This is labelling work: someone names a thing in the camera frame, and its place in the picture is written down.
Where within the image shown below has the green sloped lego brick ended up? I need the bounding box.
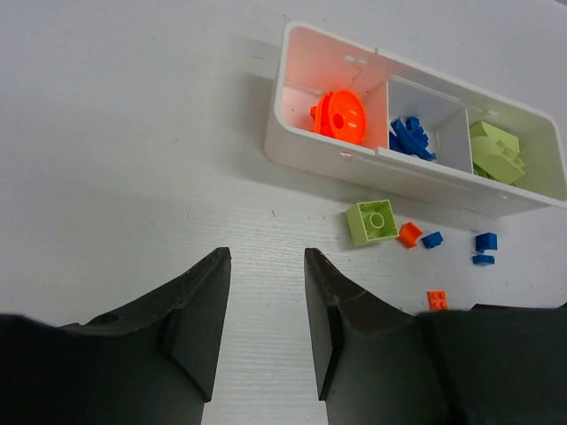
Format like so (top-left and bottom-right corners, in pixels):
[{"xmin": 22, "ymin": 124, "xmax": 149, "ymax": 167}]
[{"xmin": 470, "ymin": 121, "xmax": 525, "ymax": 185}]

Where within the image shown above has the orange round lego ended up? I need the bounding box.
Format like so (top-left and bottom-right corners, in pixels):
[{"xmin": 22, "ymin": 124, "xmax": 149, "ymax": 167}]
[{"xmin": 310, "ymin": 89, "xmax": 368, "ymax": 145}]

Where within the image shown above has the small orange lego pair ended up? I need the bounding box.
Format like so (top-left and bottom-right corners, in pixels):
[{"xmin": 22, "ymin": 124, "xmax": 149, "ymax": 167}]
[{"xmin": 398, "ymin": 221, "xmax": 448, "ymax": 311}]

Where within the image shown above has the small blue lego stray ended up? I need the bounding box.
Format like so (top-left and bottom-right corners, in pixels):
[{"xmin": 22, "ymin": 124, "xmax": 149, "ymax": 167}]
[{"xmin": 421, "ymin": 231, "xmax": 444, "ymax": 250}]

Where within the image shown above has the small blue lego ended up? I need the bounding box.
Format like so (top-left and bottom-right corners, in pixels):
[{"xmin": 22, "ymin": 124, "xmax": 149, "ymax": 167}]
[{"xmin": 471, "ymin": 232, "xmax": 498, "ymax": 267}]

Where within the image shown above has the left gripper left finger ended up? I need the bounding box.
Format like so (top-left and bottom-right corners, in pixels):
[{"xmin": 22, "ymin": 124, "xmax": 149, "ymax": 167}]
[{"xmin": 62, "ymin": 247, "xmax": 231, "ymax": 402}]

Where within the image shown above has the blue round lego piece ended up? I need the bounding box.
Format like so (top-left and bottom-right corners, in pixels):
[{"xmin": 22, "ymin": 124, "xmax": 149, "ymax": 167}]
[{"xmin": 389, "ymin": 116, "xmax": 437, "ymax": 161}]

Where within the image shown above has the white three-compartment tray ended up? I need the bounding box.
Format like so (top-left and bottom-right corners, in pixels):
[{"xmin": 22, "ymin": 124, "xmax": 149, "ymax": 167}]
[{"xmin": 264, "ymin": 22, "xmax": 566, "ymax": 217}]

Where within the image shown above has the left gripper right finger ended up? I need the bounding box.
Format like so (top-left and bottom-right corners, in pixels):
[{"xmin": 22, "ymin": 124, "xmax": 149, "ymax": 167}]
[{"xmin": 304, "ymin": 247, "xmax": 420, "ymax": 402}]

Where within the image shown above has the green square lego brick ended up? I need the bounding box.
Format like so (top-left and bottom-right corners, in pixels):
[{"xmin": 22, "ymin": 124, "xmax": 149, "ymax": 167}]
[{"xmin": 346, "ymin": 199, "xmax": 399, "ymax": 247}]

